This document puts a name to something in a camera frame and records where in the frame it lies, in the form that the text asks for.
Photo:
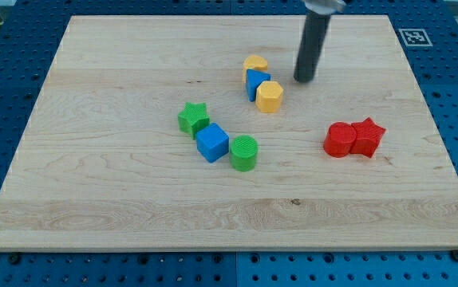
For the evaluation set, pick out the red star block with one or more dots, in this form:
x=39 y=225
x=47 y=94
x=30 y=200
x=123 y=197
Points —
x=368 y=137

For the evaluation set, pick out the red cylinder block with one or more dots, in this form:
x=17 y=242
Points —
x=339 y=139

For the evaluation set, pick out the green cylinder block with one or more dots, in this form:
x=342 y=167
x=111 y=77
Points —
x=244 y=150

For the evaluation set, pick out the green star block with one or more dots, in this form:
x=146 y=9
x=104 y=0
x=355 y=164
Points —
x=193 y=118

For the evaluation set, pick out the yellow heart block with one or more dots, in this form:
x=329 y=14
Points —
x=255 y=62

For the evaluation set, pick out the white fiducial marker tag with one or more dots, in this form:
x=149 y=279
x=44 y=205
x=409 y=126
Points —
x=414 y=37

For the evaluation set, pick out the blue cube block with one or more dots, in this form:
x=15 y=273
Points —
x=212 y=142

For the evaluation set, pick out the blue triangle block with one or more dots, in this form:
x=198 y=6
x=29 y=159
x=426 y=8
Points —
x=254 y=79

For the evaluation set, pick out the yellow hexagon block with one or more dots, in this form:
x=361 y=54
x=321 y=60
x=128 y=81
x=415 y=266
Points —
x=269 y=96

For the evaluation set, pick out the light wooden board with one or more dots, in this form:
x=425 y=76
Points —
x=103 y=167

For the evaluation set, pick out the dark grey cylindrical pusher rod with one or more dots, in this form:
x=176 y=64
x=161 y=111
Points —
x=313 y=36

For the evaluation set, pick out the silver metal rod mount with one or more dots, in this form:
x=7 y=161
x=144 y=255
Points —
x=325 y=7

